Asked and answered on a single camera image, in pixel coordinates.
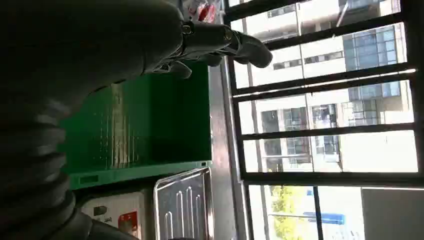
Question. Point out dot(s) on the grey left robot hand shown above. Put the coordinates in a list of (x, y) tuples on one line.
[(99, 43)]

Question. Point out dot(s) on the green plastic crate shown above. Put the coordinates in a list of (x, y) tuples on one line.
[(149, 126)]

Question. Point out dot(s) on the red and white bag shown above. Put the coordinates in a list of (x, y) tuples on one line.
[(202, 10)]

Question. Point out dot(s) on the ribbed grey left arm sleeve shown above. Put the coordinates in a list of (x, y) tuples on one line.
[(30, 172)]

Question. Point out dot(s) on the white parcel with red label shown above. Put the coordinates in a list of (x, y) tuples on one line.
[(116, 212)]

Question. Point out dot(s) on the ribbed steel tray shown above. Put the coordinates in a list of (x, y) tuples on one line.
[(184, 205)]

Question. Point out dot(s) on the black window frame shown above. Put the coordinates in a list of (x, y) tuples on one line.
[(331, 130)]

